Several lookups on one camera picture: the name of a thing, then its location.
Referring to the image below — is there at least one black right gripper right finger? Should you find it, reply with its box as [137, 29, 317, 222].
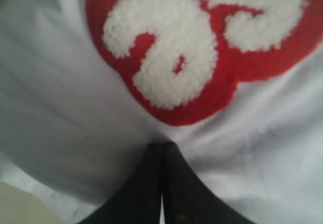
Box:
[161, 143, 252, 224]

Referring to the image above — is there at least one white t-shirt red lettering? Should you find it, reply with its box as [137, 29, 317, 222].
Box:
[1, 0, 322, 223]

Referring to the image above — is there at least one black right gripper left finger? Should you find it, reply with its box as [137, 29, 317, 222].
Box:
[81, 143, 162, 224]

